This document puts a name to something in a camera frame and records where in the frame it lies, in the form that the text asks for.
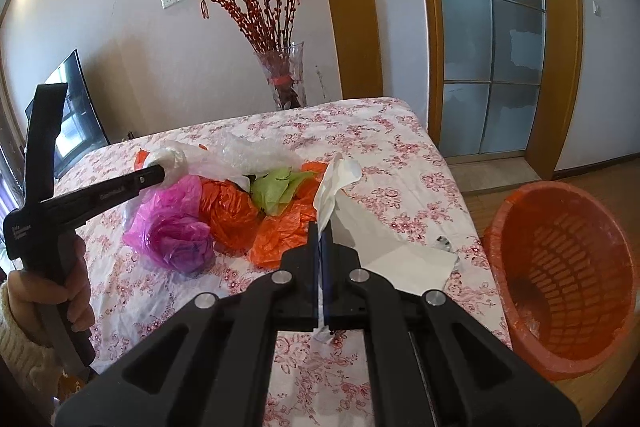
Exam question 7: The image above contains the frosted glass door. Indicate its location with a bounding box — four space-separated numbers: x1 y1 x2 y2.
424 0 547 156

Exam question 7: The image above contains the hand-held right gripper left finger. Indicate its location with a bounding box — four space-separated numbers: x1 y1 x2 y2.
54 222 322 427

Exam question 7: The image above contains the floral tablecloth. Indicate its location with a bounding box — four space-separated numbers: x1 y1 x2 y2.
50 97 517 427

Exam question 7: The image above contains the wooden door frame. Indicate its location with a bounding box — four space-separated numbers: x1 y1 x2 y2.
409 0 585 182

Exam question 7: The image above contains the flat screen television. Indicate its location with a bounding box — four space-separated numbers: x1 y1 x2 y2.
25 49 111 180

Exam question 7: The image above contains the pink plastic bag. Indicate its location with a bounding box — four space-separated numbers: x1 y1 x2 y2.
123 174 217 279

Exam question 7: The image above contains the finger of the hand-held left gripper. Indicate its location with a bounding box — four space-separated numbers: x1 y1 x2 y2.
88 163 167 214

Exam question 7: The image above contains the white paper sheet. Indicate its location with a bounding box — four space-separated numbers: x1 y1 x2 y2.
311 151 462 344

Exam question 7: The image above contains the orange plastic basket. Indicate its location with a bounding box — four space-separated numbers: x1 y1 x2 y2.
481 180 634 383

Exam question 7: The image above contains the white plastic bag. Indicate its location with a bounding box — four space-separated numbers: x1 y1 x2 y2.
122 139 252 228

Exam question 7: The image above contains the person's left forearm cream sleeve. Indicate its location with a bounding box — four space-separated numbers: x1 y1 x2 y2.
0 281 60 410

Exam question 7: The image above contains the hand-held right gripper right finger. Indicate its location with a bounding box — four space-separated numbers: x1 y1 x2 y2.
323 227 582 427

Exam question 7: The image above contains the green plastic bag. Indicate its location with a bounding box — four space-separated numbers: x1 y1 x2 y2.
249 167 317 218

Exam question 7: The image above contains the person's left hand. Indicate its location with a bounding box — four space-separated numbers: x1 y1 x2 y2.
9 237 95 333

